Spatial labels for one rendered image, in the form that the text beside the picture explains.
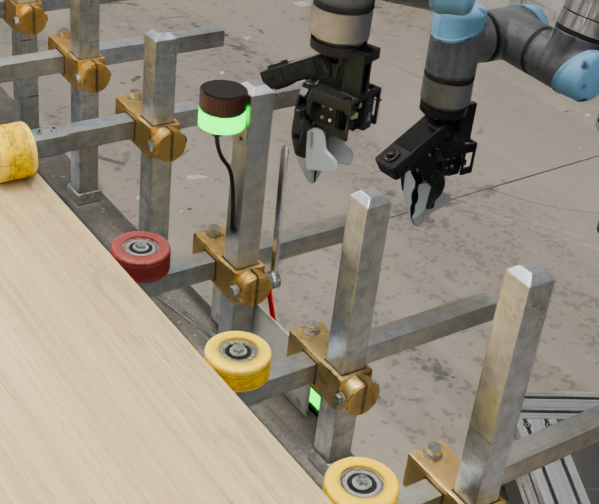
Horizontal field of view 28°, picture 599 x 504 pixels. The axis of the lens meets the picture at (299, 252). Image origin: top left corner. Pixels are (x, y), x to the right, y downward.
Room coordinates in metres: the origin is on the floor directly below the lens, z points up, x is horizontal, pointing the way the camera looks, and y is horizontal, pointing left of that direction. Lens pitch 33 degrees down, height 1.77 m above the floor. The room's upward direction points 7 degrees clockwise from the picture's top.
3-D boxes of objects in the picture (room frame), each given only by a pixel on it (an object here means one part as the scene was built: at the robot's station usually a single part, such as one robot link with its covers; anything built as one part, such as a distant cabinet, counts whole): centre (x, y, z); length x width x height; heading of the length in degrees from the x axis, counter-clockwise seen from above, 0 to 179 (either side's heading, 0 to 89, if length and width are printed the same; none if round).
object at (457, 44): (1.62, -0.19, 1.13); 0.09 x 0.08 x 0.11; 127
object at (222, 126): (1.34, 0.12, 1.10); 0.06 x 0.06 x 0.02
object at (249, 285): (1.38, 0.09, 0.85); 0.13 x 0.06 x 0.05; 37
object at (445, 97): (1.62, -0.19, 1.05); 0.08 x 0.08 x 0.05
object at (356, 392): (1.19, -0.06, 0.84); 0.13 x 0.06 x 0.05; 37
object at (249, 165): (1.37, 0.08, 0.90); 0.03 x 0.03 x 0.48; 37
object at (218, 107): (1.34, 0.12, 1.13); 0.06 x 0.06 x 0.02
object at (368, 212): (1.17, -0.07, 0.87); 0.03 x 0.03 x 0.48; 37
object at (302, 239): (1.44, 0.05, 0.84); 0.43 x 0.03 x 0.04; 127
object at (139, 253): (1.32, 0.21, 0.85); 0.08 x 0.08 x 0.11
